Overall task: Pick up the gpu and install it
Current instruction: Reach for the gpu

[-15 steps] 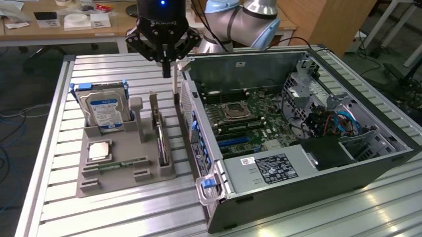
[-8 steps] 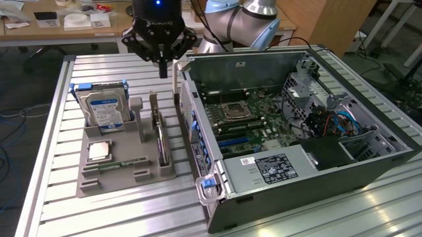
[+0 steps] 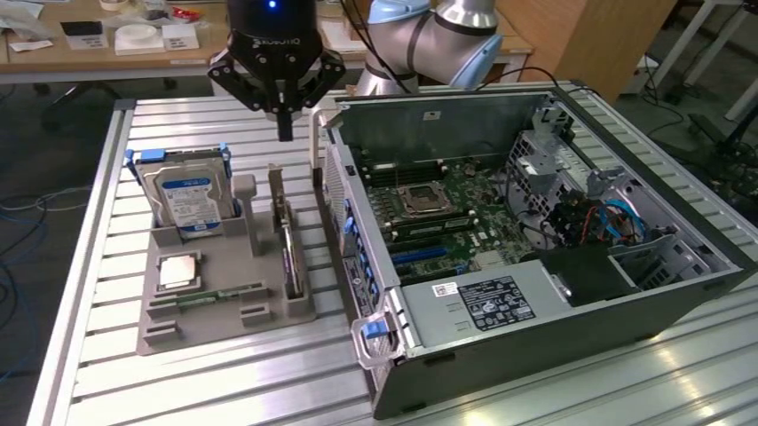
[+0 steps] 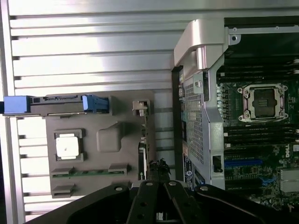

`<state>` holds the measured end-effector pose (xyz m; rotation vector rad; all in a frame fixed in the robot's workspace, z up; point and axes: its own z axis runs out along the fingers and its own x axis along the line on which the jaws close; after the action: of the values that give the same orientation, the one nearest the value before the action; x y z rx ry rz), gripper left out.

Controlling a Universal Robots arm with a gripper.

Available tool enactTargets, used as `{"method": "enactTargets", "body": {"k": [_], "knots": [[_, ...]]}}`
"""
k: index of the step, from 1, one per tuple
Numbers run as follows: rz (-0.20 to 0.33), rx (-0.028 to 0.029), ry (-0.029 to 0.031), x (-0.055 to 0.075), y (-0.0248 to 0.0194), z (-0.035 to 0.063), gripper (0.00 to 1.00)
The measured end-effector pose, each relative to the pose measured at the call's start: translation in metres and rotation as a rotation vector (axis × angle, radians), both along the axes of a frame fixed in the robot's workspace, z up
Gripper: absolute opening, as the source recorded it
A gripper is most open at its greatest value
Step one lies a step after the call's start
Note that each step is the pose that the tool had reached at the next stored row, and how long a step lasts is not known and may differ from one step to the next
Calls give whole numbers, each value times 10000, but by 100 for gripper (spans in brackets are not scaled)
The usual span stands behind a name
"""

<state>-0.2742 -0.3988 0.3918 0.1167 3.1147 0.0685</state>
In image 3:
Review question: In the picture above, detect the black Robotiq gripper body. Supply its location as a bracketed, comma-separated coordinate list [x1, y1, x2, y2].
[227, 0, 326, 122]

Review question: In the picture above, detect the wooden desk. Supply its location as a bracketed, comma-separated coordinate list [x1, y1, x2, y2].
[0, 0, 534, 86]

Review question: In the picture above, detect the small white labelled box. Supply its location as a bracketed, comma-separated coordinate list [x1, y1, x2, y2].
[160, 23, 200, 51]

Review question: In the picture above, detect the white square box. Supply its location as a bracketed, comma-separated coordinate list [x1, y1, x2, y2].
[111, 23, 168, 57]

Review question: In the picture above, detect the hard disk with blue caddy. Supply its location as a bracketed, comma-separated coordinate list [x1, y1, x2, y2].
[123, 143, 234, 243]

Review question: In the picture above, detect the white box black top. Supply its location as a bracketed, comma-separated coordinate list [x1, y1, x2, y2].
[59, 20, 110, 51]

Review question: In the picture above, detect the CPU socket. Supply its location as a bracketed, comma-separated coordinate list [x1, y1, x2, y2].
[398, 180, 458, 221]

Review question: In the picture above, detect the white paper label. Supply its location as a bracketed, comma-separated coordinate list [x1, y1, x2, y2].
[7, 39, 56, 53]

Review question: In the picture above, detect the green motherboard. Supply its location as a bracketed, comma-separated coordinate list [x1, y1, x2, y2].
[353, 154, 553, 286]

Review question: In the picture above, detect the graphics card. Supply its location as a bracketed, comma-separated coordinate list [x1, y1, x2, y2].
[267, 162, 311, 299]

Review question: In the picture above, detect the installed RAM stick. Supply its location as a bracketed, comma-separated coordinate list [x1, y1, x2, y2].
[386, 214, 479, 241]

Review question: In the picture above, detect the grey parts rack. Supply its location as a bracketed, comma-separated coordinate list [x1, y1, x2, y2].
[135, 172, 320, 357]

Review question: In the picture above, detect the metal disk bay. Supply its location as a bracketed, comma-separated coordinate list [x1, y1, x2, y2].
[510, 105, 601, 210]

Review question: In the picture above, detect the silver CPU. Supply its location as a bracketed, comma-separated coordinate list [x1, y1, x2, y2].
[155, 254, 202, 290]

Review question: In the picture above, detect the blue expansion slot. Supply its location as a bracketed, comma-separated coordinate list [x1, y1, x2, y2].
[389, 245, 453, 266]

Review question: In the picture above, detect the wooden cabinet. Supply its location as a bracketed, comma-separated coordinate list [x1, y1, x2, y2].
[502, 0, 679, 104]

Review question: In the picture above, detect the green RAM stick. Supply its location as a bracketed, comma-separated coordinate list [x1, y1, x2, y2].
[170, 287, 263, 306]

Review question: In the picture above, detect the grey power supply unit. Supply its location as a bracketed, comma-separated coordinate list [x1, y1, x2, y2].
[401, 260, 574, 350]

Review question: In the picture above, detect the open black PC case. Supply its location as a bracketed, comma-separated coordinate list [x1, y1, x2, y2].
[310, 79, 758, 421]

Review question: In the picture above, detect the black cable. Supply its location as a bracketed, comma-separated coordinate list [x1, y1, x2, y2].
[478, 66, 595, 92]

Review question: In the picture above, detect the blue floor cable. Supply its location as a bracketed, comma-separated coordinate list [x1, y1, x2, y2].
[0, 177, 67, 383]

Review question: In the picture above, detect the red wire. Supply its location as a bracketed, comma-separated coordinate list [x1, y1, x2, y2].
[575, 205, 601, 243]

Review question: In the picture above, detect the blue wire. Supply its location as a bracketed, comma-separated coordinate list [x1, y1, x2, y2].
[594, 198, 647, 246]

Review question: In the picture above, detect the grey case handle blue latch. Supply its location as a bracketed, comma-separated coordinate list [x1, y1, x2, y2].
[350, 309, 409, 370]

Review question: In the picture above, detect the metal drive bracket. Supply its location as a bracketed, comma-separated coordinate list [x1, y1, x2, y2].
[606, 229, 713, 295]

